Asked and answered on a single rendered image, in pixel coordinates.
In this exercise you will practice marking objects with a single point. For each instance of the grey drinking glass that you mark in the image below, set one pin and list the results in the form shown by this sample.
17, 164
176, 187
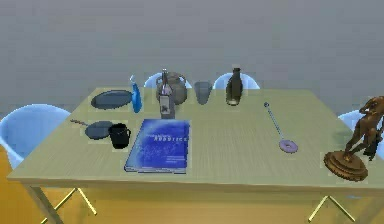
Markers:
202, 92

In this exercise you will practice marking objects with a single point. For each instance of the grey frying pan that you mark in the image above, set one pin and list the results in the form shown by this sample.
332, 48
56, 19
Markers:
97, 129

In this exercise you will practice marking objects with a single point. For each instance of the black mug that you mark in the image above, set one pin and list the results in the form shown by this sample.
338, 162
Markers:
119, 136

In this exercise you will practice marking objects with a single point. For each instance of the blue spray bottle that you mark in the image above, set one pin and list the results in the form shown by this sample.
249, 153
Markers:
136, 96

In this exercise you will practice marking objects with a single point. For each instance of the dark grey oval plate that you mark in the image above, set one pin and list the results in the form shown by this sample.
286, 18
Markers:
111, 99

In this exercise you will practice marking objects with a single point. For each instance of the pale blue chair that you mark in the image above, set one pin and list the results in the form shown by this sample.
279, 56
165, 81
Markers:
350, 120
250, 81
28, 128
151, 81

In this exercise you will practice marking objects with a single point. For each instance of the dark brown bottle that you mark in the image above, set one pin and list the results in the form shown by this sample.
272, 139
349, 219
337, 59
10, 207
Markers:
234, 88

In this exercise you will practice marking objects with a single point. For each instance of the grey kettle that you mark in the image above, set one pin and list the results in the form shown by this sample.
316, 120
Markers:
176, 88

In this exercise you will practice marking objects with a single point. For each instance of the long metal spoon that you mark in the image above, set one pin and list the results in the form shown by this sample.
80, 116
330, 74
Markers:
274, 120

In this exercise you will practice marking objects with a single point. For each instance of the pale green wooden table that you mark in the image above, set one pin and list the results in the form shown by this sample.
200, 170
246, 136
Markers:
233, 146

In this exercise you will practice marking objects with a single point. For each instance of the purple doughnut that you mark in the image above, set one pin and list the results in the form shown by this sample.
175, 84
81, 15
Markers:
288, 146

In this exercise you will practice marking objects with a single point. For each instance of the blue book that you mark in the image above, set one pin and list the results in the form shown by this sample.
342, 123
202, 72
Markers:
160, 146

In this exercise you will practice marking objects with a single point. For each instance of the bronze figure statue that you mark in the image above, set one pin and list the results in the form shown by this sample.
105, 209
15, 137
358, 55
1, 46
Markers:
358, 140

